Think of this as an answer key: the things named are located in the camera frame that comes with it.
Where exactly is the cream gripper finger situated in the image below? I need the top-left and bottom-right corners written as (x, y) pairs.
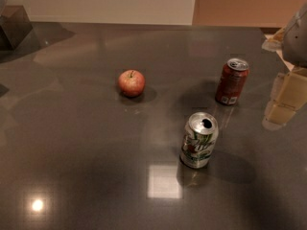
top-left (262, 67), bottom-right (307, 130)

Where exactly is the red soda can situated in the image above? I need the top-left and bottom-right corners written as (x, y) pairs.
top-left (215, 57), bottom-right (249, 105)

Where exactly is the silver 7up can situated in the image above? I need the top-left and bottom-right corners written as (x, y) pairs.
top-left (180, 112), bottom-right (219, 169)

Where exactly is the red apple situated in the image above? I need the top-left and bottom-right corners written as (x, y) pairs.
top-left (118, 70), bottom-right (146, 98)

